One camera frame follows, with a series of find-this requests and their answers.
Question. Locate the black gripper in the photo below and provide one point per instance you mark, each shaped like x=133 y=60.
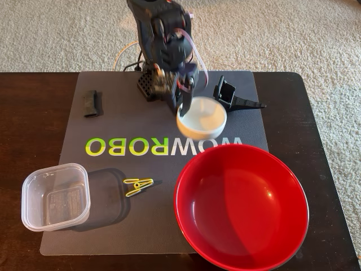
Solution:
x=188 y=91

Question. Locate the small white bowl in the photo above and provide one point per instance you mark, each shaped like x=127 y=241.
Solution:
x=206 y=118

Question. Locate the small black block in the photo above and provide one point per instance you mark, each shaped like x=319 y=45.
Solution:
x=91 y=104

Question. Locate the linked yellow paper clips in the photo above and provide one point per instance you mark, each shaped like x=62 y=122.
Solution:
x=141 y=187

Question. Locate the clear plastic square container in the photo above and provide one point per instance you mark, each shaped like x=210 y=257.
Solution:
x=55 y=197

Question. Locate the black robot arm with base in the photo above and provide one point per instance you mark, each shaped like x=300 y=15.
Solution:
x=146 y=34

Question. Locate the large red bowl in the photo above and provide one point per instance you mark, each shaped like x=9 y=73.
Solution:
x=239 y=209

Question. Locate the dark grey WOWROBO mat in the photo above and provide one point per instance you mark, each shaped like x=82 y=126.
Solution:
x=118 y=121

